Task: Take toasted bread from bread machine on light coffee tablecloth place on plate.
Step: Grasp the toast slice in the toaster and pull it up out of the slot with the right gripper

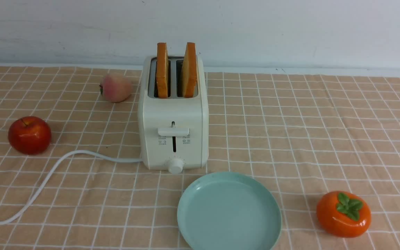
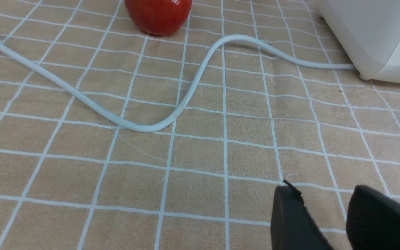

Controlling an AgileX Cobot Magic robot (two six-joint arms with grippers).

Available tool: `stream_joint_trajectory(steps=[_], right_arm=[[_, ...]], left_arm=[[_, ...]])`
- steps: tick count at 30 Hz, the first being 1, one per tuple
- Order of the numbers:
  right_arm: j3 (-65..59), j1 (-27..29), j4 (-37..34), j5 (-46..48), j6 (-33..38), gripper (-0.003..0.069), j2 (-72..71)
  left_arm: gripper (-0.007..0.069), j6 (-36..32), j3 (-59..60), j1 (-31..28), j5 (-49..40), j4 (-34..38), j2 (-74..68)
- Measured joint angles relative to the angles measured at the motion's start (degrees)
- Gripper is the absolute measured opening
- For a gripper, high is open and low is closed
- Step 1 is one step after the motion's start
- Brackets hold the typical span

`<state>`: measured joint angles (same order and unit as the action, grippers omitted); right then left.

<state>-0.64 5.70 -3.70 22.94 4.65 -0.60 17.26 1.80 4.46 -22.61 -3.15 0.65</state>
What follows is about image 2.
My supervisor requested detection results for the beige checkered tablecloth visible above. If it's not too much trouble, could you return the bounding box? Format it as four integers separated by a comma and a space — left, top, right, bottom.
0, 0, 400, 250

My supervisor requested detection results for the white power cable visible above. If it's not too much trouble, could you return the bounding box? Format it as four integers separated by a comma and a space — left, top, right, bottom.
0, 16, 357, 133

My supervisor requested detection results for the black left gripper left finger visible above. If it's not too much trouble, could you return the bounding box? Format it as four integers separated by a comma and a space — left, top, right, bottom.
271, 180, 333, 250

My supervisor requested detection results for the white two-slot toaster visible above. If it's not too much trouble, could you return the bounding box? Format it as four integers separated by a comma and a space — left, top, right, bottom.
316, 0, 400, 83

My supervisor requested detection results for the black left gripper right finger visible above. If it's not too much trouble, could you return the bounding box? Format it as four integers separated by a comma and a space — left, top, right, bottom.
346, 185, 400, 250

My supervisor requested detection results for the red apple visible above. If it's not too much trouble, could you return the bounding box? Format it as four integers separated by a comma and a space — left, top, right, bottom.
124, 0, 192, 37

